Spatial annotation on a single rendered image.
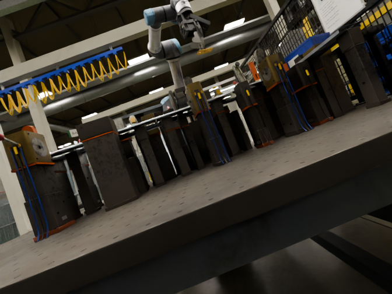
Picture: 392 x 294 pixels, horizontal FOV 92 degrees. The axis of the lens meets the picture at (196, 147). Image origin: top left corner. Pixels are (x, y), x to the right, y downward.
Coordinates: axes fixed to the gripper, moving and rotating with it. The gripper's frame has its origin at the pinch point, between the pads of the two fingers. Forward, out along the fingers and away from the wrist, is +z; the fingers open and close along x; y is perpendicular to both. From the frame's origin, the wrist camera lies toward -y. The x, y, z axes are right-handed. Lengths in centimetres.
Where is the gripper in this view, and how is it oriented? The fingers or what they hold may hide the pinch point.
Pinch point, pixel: (203, 48)
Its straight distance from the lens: 110.5
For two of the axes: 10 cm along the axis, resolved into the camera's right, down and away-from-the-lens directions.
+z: 3.7, 9.3, -0.3
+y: -9.0, 3.5, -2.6
